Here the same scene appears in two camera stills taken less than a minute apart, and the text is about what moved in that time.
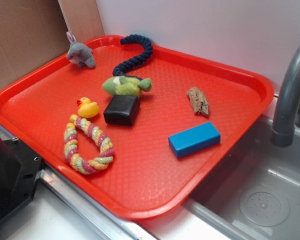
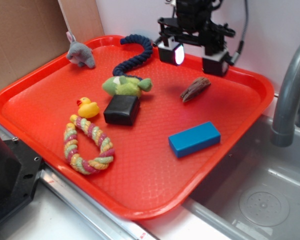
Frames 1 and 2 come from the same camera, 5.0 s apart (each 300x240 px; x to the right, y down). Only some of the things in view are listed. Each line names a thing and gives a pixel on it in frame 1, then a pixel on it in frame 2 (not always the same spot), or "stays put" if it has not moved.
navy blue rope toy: (119, 70) stays put
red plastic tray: (133, 133) stays put
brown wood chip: (198, 101) → (199, 85)
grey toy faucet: (296, 74) stays put
